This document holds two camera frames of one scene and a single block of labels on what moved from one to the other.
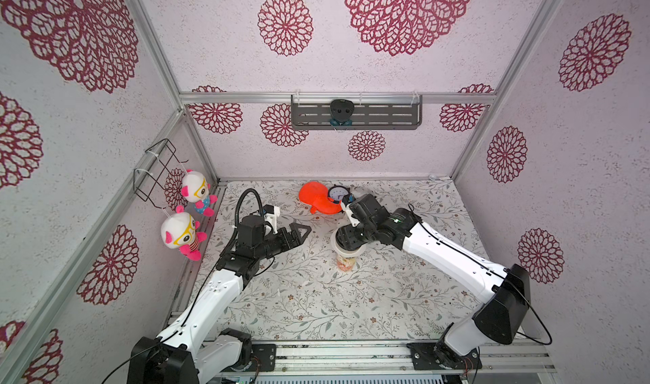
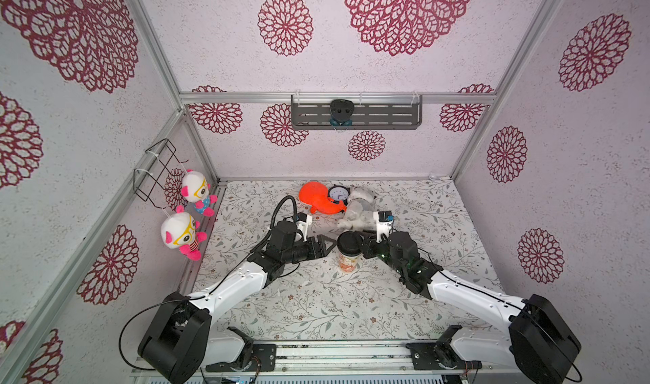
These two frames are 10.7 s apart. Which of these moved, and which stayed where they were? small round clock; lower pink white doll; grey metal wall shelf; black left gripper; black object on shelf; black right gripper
Moved: black left gripper; black right gripper
Stayed: lower pink white doll; grey metal wall shelf; black object on shelf; small round clock
